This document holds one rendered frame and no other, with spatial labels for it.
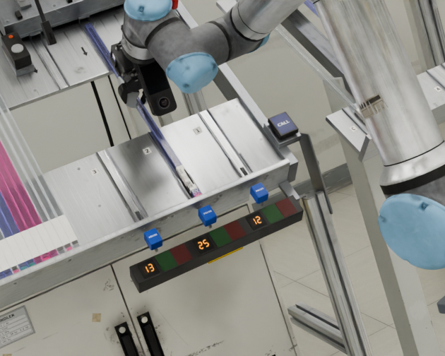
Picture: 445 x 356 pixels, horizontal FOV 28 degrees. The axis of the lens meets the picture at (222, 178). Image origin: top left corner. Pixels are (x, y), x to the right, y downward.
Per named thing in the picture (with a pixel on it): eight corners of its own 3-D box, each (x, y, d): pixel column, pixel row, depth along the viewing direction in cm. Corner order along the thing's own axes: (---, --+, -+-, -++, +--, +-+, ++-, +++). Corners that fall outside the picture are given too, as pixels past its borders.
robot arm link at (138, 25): (146, 25, 142) (115, -14, 144) (140, 60, 152) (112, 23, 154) (185, 3, 144) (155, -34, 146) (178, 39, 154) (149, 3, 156)
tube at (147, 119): (202, 198, 164) (202, 195, 163) (196, 201, 163) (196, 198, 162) (90, 26, 189) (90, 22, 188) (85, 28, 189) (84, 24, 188)
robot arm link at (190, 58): (241, 54, 147) (203, 6, 149) (192, 75, 140) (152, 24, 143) (224, 82, 153) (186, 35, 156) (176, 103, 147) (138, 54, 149)
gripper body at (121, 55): (144, 49, 172) (149, 14, 161) (163, 85, 169) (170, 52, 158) (108, 61, 169) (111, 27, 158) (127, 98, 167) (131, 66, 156)
